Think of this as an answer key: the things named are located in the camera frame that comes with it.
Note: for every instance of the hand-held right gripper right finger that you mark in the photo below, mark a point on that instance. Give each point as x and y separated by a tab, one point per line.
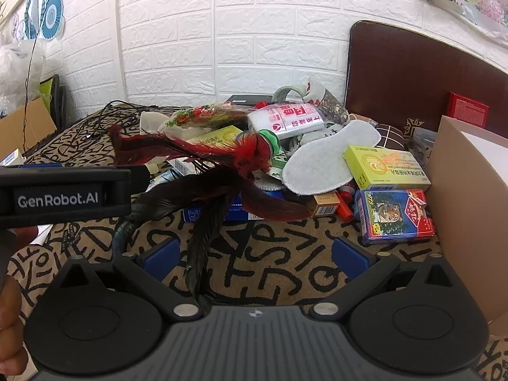
349	258

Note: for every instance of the dark folded chairs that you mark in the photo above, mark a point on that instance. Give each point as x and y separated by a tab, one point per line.
59	99

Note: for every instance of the dark speckled packet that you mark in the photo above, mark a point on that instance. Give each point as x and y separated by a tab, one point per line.
331	107

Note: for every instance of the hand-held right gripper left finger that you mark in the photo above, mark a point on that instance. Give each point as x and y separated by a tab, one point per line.
162	258

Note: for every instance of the clear plastic bag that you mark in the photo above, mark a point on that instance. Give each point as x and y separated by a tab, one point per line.
16	67

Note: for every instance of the red and black feather toy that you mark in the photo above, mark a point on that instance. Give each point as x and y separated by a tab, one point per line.
246	154

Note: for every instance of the floral plastic bag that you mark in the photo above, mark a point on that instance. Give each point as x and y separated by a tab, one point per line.
476	0

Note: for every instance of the white tape roll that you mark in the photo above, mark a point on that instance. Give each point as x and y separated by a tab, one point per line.
289	89

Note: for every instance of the small white box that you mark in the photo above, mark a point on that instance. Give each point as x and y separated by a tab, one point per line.
10	158

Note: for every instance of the blue playing card box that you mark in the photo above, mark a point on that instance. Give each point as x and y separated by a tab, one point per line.
391	216

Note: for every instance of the brown cardboard box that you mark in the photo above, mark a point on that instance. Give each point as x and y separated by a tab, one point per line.
27	127

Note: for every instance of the red printed box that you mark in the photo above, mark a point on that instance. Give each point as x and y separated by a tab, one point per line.
466	109

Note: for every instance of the flat black box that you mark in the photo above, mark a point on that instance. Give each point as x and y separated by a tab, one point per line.
244	99

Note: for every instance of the person's left hand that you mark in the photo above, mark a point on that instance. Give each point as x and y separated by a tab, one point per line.
8	325

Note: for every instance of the grey insole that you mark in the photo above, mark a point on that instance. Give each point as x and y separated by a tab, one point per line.
317	162

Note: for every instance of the pink-brown cardboard container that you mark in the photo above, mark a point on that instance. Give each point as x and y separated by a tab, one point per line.
456	190

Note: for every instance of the letter patterned brown blanket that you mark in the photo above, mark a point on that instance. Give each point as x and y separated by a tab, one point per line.
278	254

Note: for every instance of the white packet with red print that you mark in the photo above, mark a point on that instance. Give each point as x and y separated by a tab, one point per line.
285	121

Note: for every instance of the wrapped chopsticks packet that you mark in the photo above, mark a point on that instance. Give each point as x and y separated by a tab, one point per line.
206	117

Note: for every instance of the small orange box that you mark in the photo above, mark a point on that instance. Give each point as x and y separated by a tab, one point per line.
323	205

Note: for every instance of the blue paper fan wall decoration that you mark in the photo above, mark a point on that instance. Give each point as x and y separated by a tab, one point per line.
51	14

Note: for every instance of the red tube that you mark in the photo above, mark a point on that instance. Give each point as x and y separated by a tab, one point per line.
345	208

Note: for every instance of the dark checked pillow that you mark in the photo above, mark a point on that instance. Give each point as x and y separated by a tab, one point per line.
391	137

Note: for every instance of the green cushion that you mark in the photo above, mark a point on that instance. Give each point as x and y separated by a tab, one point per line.
47	87

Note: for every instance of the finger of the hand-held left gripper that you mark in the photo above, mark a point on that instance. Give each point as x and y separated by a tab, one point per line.
139	180

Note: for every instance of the brown wooden headboard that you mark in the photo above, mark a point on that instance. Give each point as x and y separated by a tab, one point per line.
416	75

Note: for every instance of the flat blue box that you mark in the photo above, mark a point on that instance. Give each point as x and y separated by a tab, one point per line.
238	212

